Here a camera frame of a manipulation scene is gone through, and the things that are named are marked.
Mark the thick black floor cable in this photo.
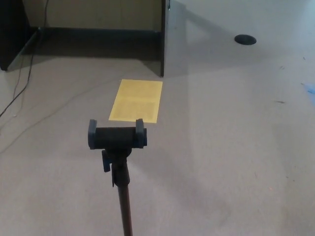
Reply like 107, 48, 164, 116
0, 0, 48, 117

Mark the yellow paper sheet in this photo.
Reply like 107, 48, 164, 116
108, 79, 163, 124

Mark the dark wooden desk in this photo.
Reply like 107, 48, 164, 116
0, 0, 188, 77

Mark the black round floor disc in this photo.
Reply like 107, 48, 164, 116
234, 34, 257, 45

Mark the thin grey floor cable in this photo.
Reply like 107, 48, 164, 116
0, 80, 121, 152

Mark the black tripod with phone holder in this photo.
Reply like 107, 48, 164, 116
88, 118, 148, 236

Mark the thin dark cable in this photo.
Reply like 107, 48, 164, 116
11, 54, 24, 104

